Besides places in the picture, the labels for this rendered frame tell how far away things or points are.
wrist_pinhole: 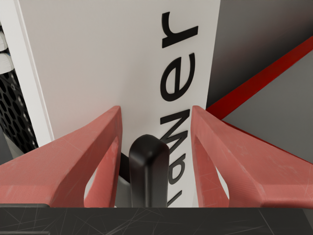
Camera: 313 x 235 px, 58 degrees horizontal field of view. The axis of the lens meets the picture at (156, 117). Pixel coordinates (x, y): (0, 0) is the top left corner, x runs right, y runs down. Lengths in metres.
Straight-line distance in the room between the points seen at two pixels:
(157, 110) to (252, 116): 0.26
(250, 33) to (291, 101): 0.13
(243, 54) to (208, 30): 0.35
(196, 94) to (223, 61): 0.28
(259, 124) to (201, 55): 0.23
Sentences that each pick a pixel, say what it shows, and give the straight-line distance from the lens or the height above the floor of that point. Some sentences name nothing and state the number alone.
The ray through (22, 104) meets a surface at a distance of 0.24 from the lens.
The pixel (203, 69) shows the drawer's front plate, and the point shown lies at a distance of 0.18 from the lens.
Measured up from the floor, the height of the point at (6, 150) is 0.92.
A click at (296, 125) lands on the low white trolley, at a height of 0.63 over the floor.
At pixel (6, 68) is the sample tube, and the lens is 0.21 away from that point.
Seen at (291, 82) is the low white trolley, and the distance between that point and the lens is 0.51.
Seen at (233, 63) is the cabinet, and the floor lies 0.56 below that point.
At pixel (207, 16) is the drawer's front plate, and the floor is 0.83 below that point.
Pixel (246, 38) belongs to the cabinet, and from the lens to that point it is 0.50.
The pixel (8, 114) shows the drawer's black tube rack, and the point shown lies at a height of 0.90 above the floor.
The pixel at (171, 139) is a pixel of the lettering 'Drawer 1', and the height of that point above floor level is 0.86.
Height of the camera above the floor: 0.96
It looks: 37 degrees down
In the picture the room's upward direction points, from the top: 121 degrees counter-clockwise
